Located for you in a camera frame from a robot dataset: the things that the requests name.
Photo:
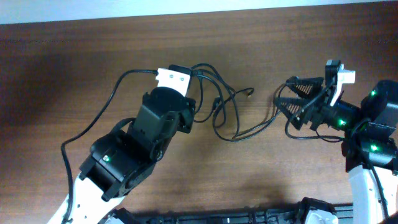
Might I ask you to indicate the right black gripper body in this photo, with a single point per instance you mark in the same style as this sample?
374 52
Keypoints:
321 111

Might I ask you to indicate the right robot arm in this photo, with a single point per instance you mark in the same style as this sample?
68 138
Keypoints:
369 150

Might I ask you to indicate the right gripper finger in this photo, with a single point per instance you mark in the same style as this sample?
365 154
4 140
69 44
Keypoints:
295 110
306 88

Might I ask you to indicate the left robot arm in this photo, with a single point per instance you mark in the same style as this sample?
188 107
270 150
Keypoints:
120 160

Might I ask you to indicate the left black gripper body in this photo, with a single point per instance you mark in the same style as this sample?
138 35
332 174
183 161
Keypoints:
185 123

